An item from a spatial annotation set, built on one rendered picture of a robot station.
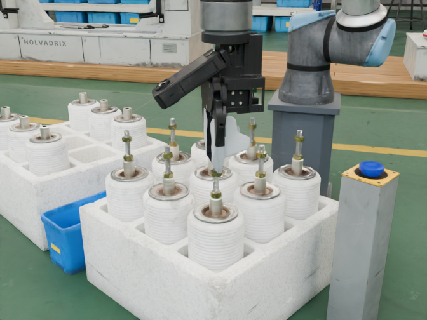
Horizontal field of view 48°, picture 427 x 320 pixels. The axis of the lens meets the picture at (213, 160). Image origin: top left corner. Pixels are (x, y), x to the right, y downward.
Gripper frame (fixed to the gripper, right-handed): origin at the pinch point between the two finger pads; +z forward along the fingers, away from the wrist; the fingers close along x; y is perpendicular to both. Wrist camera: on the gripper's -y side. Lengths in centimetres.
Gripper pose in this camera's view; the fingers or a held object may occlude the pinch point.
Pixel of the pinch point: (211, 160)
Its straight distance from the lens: 76.6
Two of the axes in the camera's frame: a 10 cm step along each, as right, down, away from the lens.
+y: 9.7, -0.9, 2.2
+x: -2.4, -3.6, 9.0
